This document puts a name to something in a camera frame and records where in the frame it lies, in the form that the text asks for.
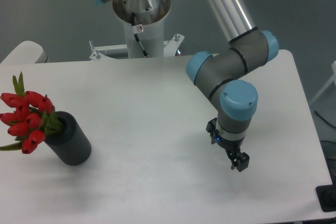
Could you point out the white pedestal base frame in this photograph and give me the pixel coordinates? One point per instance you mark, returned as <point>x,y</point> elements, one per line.
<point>171,48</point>

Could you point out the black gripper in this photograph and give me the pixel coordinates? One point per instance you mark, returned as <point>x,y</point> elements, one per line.
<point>231,143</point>

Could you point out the white frame at right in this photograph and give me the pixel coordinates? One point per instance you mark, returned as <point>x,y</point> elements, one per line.
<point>326,89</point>

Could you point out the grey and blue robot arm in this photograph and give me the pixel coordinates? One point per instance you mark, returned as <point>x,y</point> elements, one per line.
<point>218,77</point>

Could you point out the red tulip bouquet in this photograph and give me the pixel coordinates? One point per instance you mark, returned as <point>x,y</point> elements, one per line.
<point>32,120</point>

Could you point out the dark grey ribbed vase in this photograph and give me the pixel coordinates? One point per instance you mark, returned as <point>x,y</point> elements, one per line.
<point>71,145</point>

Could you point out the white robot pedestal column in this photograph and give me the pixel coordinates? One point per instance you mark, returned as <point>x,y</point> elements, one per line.
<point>143,25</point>

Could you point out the white chair backrest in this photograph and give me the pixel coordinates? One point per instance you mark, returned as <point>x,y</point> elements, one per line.
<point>27,52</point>

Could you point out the black device at table edge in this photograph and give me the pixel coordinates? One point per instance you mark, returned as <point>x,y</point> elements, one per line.
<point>326,197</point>

